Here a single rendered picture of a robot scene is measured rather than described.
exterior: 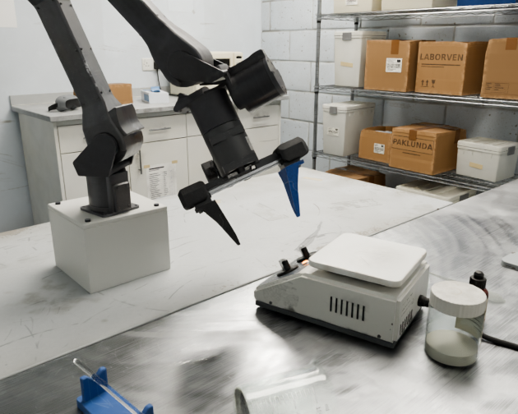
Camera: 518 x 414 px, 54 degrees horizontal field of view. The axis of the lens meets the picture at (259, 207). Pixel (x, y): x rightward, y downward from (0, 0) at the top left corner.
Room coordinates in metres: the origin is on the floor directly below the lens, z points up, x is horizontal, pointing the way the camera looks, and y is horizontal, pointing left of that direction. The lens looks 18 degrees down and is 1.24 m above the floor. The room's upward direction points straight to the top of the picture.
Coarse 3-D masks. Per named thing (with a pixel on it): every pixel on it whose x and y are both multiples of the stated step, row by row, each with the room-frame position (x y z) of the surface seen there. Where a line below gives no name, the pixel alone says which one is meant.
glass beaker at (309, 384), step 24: (312, 360) 0.41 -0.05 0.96; (240, 384) 0.38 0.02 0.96; (264, 384) 0.37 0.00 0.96; (288, 384) 0.37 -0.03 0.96; (312, 384) 0.38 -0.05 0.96; (240, 408) 0.37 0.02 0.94; (264, 408) 0.35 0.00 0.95; (288, 408) 0.36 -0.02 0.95; (312, 408) 0.36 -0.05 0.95; (336, 408) 0.36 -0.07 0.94
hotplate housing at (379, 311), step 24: (264, 288) 0.61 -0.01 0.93; (288, 288) 0.59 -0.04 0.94; (312, 288) 0.57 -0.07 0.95; (336, 288) 0.55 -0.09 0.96; (360, 288) 0.54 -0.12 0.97; (384, 288) 0.54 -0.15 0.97; (408, 288) 0.55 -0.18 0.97; (288, 312) 0.59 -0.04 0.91; (312, 312) 0.57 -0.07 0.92; (336, 312) 0.55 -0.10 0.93; (360, 312) 0.54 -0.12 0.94; (384, 312) 0.52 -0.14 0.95; (408, 312) 0.55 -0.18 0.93; (360, 336) 0.54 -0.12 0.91; (384, 336) 0.52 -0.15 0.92
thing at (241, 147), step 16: (224, 128) 0.67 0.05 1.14; (240, 128) 0.68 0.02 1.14; (208, 144) 0.68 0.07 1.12; (224, 144) 0.67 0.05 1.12; (240, 144) 0.67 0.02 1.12; (288, 144) 0.68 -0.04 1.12; (304, 144) 0.68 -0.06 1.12; (224, 160) 0.66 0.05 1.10; (240, 160) 0.66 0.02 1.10; (256, 160) 0.68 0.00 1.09; (272, 160) 0.69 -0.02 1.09; (288, 160) 0.67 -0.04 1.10; (224, 176) 0.66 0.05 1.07; (240, 176) 0.68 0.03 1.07; (192, 192) 0.64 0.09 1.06; (208, 192) 0.64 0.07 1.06; (192, 208) 0.68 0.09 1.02
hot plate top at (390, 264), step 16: (336, 240) 0.65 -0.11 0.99; (352, 240) 0.65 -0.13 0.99; (368, 240) 0.65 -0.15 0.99; (384, 240) 0.65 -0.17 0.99; (320, 256) 0.59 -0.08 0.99; (336, 256) 0.59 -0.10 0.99; (352, 256) 0.59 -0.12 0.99; (368, 256) 0.59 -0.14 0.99; (384, 256) 0.59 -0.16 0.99; (400, 256) 0.59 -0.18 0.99; (416, 256) 0.59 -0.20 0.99; (336, 272) 0.56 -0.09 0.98; (352, 272) 0.55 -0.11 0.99; (368, 272) 0.55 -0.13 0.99; (384, 272) 0.55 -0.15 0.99; (400, 272) 0.55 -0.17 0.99
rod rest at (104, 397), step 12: (96, 372) 0.43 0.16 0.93; (84, 384) 0.42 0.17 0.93; (96, 384) 0.42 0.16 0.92; (84, 396) 0.42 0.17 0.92; (96, 396) 0.42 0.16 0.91; (108, 396) 0.42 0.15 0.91; (84, 408) 0.41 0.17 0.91; (96, 408) 0.41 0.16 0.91; (108, 408) 0.41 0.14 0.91; (120, 408) 0.41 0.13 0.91; (144, 408) 0.38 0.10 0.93
